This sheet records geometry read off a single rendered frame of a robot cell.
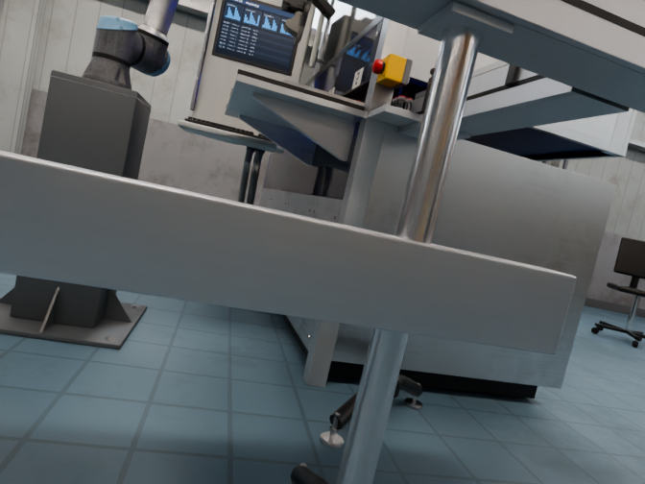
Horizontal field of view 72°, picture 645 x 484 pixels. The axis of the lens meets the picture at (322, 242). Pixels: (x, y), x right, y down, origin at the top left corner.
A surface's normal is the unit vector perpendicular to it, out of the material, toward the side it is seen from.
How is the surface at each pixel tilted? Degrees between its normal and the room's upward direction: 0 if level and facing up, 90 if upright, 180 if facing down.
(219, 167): 90
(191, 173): 90
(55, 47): 90
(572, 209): 90
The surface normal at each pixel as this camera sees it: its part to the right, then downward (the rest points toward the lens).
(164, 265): 0.26, 0.14
